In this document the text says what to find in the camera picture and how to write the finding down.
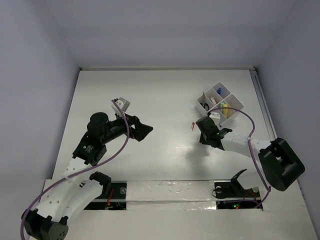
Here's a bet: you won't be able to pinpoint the clear blue spray bottle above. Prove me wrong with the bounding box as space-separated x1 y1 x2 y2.
217 86 222 95

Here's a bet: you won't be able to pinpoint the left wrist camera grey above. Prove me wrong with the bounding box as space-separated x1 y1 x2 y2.
111 97 131 115

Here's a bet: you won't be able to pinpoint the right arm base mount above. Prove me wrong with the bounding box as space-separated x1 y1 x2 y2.
211 169 263 210

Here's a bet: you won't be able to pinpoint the clear green tube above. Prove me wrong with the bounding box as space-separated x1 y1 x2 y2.
219 102 225 110

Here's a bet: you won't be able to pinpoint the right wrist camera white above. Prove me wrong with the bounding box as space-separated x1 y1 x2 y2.
209 112 221 125

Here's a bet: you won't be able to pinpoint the red clip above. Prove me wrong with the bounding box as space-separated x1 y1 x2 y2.
190 122 195 131

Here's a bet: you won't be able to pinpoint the silver taped rail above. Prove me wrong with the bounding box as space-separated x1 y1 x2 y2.
125 180 217 211

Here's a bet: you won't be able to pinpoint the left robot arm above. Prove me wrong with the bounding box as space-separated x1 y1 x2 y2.
20 112 153 240

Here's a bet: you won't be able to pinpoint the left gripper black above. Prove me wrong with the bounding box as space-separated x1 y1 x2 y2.
101 110 153 144

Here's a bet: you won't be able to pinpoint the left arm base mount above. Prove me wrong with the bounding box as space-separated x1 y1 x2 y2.
84 171 127 211

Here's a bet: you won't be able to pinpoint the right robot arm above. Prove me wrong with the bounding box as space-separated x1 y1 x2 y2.
195 116 305 192

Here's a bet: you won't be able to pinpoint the grey white eraser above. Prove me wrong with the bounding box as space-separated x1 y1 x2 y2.
210 97 217 105

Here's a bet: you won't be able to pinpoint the white divided organizer tray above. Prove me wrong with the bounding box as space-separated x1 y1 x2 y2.
195 82 244 127

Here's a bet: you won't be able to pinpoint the black handled scissors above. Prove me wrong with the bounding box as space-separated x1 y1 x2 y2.
201 92 209 111

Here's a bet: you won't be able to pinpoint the yellow white glue stick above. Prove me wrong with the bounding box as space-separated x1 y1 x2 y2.
223 104 229 119

